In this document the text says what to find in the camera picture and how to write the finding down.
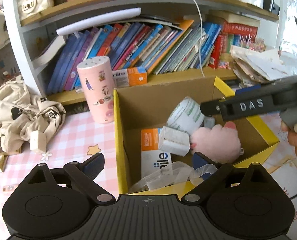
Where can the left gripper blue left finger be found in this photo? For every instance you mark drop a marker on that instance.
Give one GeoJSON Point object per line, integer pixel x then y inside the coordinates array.
{"type": "Point", "coordinates": [94, 165]}

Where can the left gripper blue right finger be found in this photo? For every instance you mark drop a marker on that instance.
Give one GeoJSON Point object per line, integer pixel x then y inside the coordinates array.
{"type": "Point", "coordinates": [202, 167]}

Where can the pink plush toy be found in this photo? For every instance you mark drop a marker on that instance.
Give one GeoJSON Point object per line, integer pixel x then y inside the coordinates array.
{"type": "Point", "coordinates": [221, 144]}

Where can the clear plastic wrapper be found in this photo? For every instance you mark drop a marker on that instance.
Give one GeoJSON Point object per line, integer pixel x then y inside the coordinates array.
{"type": "Point", "coordinates": [177, 173]}

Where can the white power adapter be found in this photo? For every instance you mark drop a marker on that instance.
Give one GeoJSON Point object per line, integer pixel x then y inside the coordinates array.
{"type": "Point", "coordinates": [173, 141]}

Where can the white green labelled roll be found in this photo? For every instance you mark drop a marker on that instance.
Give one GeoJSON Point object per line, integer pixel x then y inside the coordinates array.
{"type": "Point", "coordinates": [186, 117]}

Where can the white orange blue carton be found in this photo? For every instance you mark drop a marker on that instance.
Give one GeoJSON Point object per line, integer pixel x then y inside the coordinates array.
{"type": "Point", "coordinates": [152, 158]}

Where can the purple toy camera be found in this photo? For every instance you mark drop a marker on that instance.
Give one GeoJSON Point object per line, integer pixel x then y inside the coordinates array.
{"type": "Point", "coordinates": [209, 122]}

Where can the pink checkered table mat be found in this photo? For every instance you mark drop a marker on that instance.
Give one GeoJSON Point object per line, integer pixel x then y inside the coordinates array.
{"type": "Point", "coordinates": [79, 132]}

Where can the yellow cardboard box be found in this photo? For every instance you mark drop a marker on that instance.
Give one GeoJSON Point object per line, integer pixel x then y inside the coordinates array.
{"type": "Point", "coordinates": [158, 127]}

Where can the stack of papers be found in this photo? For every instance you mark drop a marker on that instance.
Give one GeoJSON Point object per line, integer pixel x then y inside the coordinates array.
{"type": "Point", "coordinates": [253, 67]}

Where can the beige cloth bag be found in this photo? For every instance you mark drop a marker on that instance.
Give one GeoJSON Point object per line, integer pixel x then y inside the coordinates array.
{"type": "Point", "coordinates": [21, 113]}

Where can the pink cylinder with stickers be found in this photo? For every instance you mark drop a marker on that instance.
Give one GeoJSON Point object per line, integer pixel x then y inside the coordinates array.
{"type": "Point", "coordinates": [98, 86]}

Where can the orange white toothpaste box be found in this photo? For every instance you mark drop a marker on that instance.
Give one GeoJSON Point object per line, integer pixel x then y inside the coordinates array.
{"type": "Point", "coordinates": [130, 77]}

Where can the row of books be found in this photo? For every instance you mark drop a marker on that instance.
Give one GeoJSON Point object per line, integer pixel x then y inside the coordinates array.
{"type": "Point", "coordinates": [159, 47]}

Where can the wooden bookshelf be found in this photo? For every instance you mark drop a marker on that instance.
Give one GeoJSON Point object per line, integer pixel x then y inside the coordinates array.
{"type": "Point", "coordinates": [28, 36]}

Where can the white rolled paper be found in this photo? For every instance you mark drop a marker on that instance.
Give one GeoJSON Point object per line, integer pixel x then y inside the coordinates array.
{"type": "Point", "coordinates": [99, 20]}

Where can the cream quilted handbag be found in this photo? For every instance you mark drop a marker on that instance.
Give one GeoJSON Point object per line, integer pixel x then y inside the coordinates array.
{"type": "Point", "coordinates": [28, 8]}

